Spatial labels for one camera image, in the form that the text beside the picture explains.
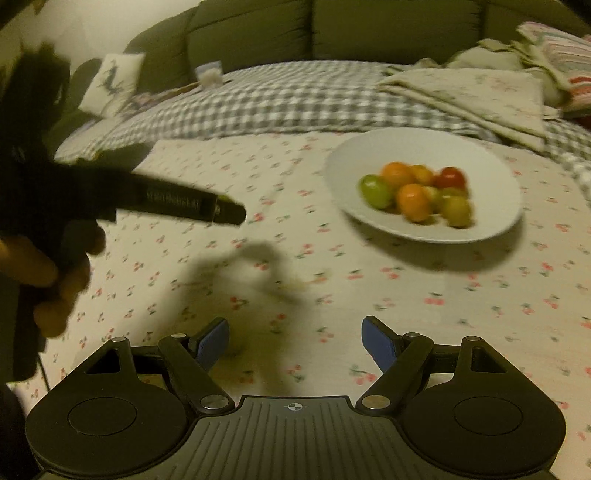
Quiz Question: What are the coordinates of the thin black cable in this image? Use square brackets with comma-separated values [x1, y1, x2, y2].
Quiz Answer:
[38, 348, 52, 391]

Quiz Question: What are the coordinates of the cherry print cloth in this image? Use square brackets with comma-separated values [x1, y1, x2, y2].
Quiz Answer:
[9, 129, 591, 480]

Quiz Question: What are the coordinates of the dimpled orange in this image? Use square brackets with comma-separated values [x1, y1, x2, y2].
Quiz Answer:
[396, 183, 433, 223]

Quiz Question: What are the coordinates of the grey checked blanket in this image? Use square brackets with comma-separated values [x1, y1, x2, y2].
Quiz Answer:
[54, 61, 591, 204]

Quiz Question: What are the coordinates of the clear cotton swab box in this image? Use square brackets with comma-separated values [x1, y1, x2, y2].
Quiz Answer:
[193, 59, 225, 87]

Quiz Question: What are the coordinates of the folded floral cloth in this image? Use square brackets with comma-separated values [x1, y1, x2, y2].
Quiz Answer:
[375, 68, 546, 154]

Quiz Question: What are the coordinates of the striped pink pillow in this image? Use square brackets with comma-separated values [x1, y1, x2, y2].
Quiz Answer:
[516, 20, 591, 120]

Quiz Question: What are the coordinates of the person's left hand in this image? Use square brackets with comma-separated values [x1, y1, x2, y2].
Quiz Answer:
[0, 225, 108, 341]

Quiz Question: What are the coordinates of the embroidered white pillow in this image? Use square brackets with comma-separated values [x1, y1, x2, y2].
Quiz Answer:
[78, 51, 147, 117]

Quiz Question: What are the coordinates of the green sofa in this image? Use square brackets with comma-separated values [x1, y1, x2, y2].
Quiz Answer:
[46, 0, 568, 162]

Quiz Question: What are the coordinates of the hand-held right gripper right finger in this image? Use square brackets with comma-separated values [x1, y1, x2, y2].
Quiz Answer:
[355, 315, 507, 414]

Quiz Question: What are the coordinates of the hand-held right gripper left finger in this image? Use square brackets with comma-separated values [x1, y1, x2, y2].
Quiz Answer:
[86, 316, 236, 415]

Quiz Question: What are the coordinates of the large orange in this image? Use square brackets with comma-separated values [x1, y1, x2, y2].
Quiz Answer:
[380, 161, 415, 189]

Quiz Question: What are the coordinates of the red tomato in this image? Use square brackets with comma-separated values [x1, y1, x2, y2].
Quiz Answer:
[437, 166, 467, 189]

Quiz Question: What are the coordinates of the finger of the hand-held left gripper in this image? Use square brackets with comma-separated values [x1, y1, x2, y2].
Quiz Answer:
[214, 194, 248, 228]

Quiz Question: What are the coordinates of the white bowl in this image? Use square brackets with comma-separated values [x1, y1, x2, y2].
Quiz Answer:
[324, 128, 522, 244]

